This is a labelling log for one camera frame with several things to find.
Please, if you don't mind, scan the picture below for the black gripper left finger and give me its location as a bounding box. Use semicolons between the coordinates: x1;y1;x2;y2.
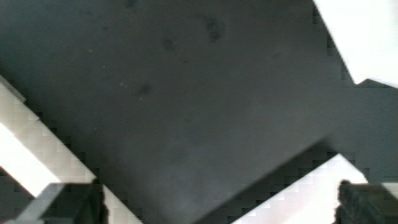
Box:
16;181;109;224

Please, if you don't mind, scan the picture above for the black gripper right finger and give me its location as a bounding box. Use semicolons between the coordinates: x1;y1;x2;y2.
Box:
334;180;398;224

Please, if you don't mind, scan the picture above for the white drawer cabinet box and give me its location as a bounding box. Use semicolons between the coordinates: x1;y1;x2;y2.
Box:
313;0;398;89

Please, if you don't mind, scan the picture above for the white L-shaped fence rail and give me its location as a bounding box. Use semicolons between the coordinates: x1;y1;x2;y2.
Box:
0;77;398;224

